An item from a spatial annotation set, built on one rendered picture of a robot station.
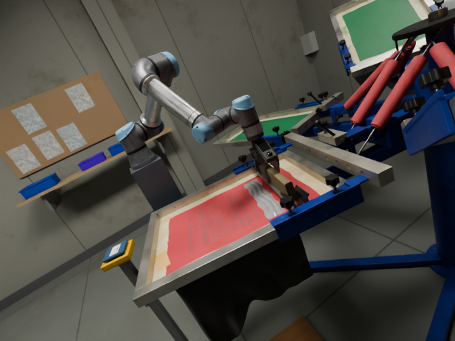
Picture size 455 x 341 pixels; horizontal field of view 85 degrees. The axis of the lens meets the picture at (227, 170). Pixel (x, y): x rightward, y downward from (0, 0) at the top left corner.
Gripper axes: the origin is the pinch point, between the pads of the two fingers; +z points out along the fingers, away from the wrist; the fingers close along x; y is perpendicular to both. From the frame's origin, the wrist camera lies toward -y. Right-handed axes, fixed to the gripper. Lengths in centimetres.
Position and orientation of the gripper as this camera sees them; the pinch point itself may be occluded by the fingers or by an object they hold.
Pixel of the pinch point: (273, 178)
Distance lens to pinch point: 106.5
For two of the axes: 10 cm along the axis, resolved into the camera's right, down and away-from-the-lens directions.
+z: 3.9, 8.5, 3.4
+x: -9.0, 4.3, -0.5
